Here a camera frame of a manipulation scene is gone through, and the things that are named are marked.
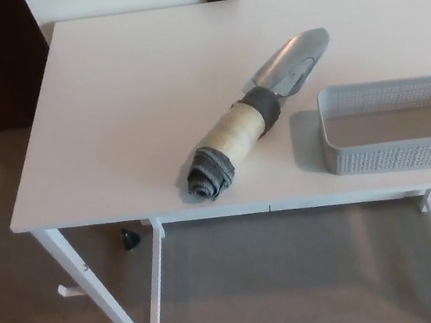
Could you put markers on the grey perforated plastic basket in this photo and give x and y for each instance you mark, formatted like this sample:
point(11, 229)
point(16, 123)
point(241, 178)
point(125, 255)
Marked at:
point(399, 155)

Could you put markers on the black caster wheel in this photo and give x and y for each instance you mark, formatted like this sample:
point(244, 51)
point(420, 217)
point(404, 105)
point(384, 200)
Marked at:
point(131, 239)

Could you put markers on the white desk with metal frame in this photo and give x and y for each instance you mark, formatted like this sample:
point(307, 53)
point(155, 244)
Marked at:
point(114, 123)

